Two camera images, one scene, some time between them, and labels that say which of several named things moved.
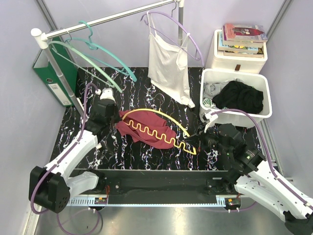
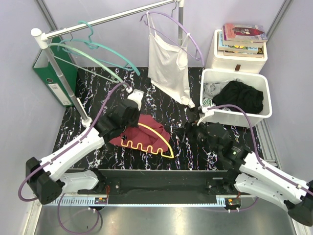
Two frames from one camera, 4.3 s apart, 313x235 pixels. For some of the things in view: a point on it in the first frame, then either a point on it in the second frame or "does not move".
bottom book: (260, 53) does not move
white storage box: (216, 60) does not move
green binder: (45, 69) does not move
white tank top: (167, 66) does not move
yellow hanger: (127, 121) -> (157, 149)
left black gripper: (117, 118) -> (135, 124)
